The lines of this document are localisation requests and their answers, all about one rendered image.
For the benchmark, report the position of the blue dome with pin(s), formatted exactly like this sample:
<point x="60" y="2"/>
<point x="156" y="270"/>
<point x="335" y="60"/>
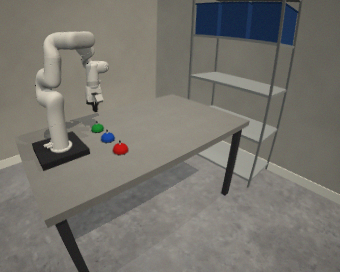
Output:
<point x="107" y="137"/>

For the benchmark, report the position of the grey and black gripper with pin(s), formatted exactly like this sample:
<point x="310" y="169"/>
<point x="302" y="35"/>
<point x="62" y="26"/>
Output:
<point x="91" y="100"/>

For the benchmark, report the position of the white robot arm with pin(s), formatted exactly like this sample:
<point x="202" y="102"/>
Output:
<point x="50" y="76"/>

